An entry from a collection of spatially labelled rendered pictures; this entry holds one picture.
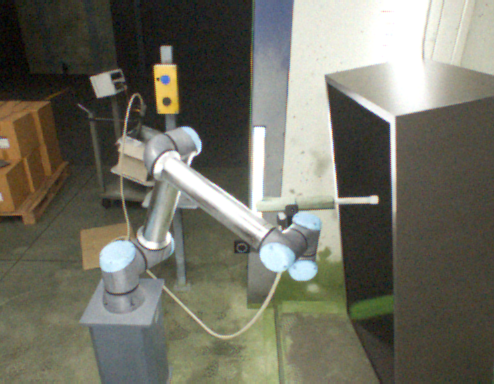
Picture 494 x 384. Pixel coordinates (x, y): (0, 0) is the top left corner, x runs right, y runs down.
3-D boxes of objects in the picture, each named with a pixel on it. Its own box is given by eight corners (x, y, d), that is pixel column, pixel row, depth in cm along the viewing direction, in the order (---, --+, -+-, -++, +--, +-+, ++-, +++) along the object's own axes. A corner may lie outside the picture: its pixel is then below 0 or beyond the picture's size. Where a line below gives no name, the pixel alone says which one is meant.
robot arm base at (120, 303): (96, 313, 170) (93, 295, 166) (110, 285, 187) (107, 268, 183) (140, 314, 170) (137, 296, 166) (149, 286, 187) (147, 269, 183)
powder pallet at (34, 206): (1, 175, 456) (-2, 163, 450) (71, 173, 465) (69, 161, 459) (-57, 228, 350) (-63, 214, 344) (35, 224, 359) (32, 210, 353)
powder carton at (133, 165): (131, 151, 408) (139, 117, 389) (169, 167, 408) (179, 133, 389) (106, 171, 361) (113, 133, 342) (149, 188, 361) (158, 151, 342)
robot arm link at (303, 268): (321, 260, 123) (316, 284, 128) (312, 237, 134) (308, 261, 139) (291, 260, 122) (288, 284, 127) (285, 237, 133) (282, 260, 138)
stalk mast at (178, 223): (187, 282, 289) (173, 46, 215) (186, 288, 284) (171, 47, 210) (179, 282, 289) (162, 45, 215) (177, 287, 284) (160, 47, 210)
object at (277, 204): (256, 249, 161) (255, 199, 150) (255, 242, 165) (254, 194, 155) (372, 243, 163) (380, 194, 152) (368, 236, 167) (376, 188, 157)
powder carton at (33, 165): (17, 177, 416) (8, 145, 400) (45, 176, 420) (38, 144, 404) (3, 193, 382) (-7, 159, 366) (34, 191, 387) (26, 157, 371)
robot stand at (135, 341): (101, 418, 194) (78, 323, 165) (119, 367, 221) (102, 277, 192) (162, 419, 194) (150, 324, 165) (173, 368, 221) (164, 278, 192)
